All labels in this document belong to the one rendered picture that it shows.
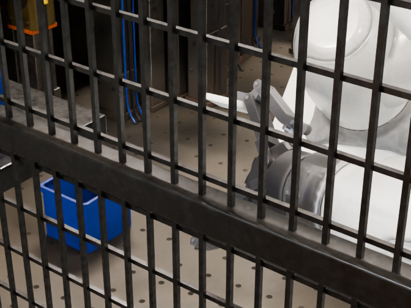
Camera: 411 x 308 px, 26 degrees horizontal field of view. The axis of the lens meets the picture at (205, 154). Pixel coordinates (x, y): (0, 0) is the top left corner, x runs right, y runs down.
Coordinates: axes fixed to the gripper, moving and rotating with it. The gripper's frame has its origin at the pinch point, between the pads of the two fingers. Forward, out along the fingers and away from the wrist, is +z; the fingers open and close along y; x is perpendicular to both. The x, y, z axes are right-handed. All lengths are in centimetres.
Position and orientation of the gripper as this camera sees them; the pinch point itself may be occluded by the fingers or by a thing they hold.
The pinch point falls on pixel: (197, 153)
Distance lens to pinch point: 106.5
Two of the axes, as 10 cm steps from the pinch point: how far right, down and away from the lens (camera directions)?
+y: -3.8, 9.2, -0.5
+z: -5.9, -1.9, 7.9
